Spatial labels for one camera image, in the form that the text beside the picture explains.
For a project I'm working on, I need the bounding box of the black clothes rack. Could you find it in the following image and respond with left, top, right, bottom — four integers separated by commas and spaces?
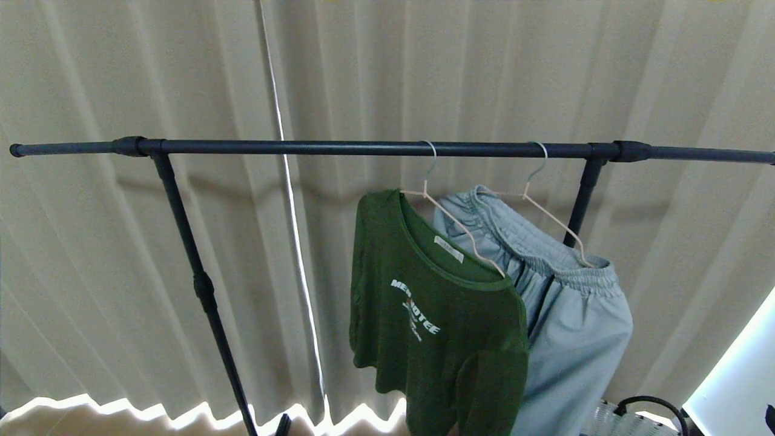
9, 136, 775, 436

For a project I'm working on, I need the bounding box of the white laundry basket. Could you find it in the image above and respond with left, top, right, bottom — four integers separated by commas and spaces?
580, 395, 691, 436

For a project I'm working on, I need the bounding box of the pink clothes hanger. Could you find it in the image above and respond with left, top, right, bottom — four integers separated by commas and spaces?
475, 142, 598, 269
400, 140, 507, 279

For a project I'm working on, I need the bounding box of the green long-sleeved shirt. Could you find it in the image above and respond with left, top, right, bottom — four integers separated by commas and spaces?
349, 190, 530, 436

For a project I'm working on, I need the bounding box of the pale grey garment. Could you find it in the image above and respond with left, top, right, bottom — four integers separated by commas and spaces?
432, 185, 635, 436

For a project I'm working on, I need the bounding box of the beige curtain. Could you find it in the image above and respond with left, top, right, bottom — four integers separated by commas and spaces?
0, 0, 775, 428

